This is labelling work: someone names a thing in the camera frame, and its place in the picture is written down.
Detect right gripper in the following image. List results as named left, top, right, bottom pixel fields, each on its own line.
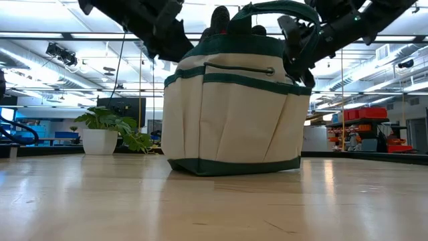
left=277, top=14, right=336, bottom=89

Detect black hanging cable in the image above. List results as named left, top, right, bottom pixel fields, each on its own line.
left=106, top=30, right=127, bottom=101

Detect black cable hose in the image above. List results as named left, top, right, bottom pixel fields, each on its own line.
left=0, top=114, right=39, bottom=147

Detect cream green canvas gardening bag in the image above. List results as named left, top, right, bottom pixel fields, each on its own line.
left=161, top=0, right=322, bottom=177

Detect black shelf rack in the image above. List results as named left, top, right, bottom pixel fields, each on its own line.
left=325, top=116, right=391, bottom=153

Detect black ceiling spotlights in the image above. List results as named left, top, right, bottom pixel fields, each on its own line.
left=45, top=42, right=79, bottom=68

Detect black aluminium table frame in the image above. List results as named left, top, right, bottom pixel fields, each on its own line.
left=0, top=143, right=428, bottom=167

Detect black monitor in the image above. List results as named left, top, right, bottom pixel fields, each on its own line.
left=96, top=97, right=147, bottom=129

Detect green potted plant white pot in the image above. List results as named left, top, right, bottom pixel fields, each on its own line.
left=74, top=106, right=154, bottom=156

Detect red black-tipped gardening glove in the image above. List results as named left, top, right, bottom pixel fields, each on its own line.
left=199, top=5, right=268, bottom=44

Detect black security camera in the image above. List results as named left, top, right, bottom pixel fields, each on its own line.
left=397, top=58, right=416, bottom=70

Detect red storage bins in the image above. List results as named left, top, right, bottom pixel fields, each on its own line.
left=343, top=106, right=389, bottom=123

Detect red crate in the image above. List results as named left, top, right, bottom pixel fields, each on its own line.
left=387, top=144, right=415, bottom=155

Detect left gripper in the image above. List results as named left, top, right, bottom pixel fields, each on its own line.
left=146, top=0, right=196, bottom=64

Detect silver ventilation duct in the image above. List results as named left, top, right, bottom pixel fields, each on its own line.
left=328, top=43, right=428, bottom=94

